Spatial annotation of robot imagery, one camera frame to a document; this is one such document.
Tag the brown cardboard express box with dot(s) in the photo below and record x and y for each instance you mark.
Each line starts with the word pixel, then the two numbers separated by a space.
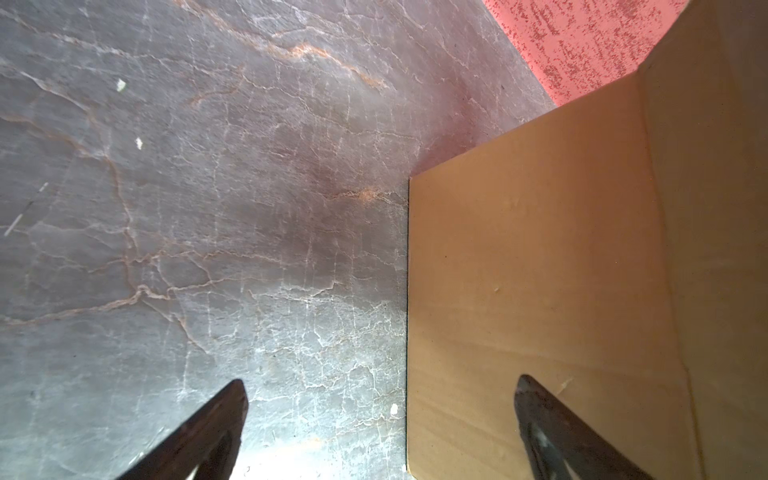
pixel 615 249

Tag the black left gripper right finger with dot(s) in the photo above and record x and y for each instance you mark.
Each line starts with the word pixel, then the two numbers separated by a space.
pixel 559 444

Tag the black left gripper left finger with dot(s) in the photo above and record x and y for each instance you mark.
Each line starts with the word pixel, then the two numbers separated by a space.
pixel 205 446

